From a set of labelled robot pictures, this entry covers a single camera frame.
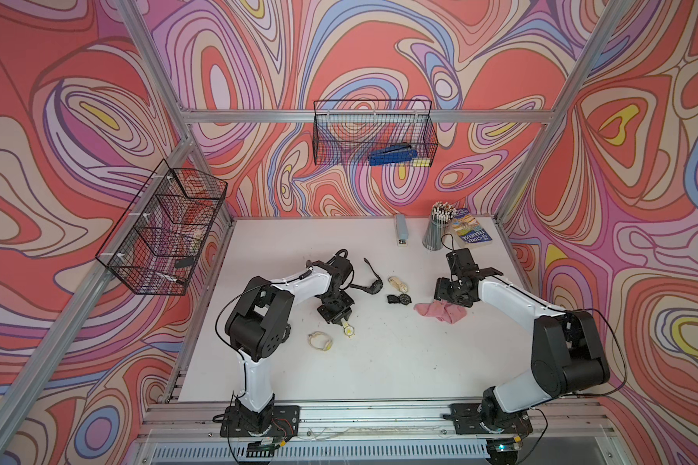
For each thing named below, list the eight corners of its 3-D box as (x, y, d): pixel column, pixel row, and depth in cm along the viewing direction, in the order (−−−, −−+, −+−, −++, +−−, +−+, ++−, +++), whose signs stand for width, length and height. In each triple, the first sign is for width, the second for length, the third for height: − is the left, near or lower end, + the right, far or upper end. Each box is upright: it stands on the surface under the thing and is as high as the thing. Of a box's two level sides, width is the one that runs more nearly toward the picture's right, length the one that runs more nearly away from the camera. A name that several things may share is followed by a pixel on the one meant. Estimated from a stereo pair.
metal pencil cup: (424, 250, 110) (433, 218, 96) (420, 233, 115) (429, 201, 102) (445, 250, 110) (458, 218, 96) (440, 233, 115) (452, 200, 102)
